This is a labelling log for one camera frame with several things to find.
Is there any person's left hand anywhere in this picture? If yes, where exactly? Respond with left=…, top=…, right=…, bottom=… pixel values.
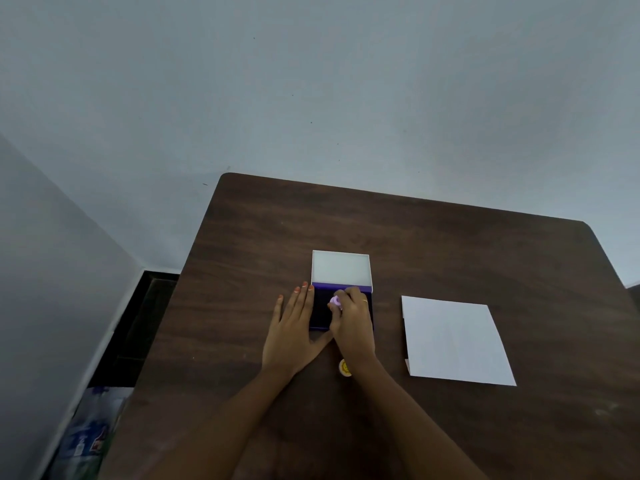
left=261, top=281, right=334, bottom=380

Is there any person's right hand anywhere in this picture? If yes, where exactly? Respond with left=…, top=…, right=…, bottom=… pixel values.
left=327, top=287, right=377, bottom=371

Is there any purple ink stamp pad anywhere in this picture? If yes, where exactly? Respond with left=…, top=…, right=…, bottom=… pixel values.
left=308, top=250, right=374, bottom=332

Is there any person's left forearm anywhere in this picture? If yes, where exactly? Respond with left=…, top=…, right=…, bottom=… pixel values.
left=145, top=366, right=293, bottom=480

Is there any person's right forearm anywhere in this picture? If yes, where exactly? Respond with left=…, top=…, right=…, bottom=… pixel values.
left=350, top=356, right=488, bottom=480

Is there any white paper sheet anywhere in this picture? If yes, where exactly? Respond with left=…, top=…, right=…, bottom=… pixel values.
left=401, top=296, right=517, bottom=387

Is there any plastic bag with blue print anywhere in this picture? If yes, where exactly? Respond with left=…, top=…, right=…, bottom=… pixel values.
left=47, top=386, right=135, bottom=480

